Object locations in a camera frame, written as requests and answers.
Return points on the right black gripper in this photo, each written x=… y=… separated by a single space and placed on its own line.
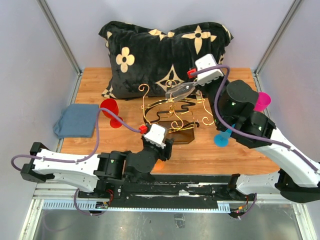
x=203 y=88

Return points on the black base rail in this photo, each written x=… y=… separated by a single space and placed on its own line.
x=167 y=193

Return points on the gold wire glass rack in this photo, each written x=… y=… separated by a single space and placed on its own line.
x=178 y=119

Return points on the blue cloth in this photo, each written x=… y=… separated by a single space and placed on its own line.
x=76 y=121

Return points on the left aluminium frame post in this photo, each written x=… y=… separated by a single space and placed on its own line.
x=59 y=35

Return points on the right aluminium frame post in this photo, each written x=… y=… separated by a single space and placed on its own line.
x=293 y=9

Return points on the red plastic wine glass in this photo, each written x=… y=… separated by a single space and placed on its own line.
x=111 y=105

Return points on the magenta plastic wine glass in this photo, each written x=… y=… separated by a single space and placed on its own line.
x=263 y=102

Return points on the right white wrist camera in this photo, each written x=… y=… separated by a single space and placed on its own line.
x=206 y=76

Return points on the black floral pillow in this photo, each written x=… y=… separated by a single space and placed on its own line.
x=140 y=55

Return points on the blue wine glass front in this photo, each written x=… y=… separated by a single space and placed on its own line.
x=222 y=139

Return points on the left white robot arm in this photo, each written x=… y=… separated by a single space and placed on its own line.
x=92 y=175

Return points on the orange plastic wine glass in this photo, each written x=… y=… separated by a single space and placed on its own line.
x=159 y=165

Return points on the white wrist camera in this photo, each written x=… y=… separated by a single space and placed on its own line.
x=156 y=135
x=206 y=76

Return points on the aluminium frame post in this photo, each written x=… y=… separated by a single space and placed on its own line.
x=59 y=35
x=293 y=9

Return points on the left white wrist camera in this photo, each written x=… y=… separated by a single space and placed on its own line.
x=156 y=135

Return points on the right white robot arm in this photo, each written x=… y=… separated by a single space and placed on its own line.
x=232 y=105

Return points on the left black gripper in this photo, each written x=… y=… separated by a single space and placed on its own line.
x=166 y=152

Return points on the clear glass wine glass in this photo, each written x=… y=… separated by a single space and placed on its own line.
x=180 y=91

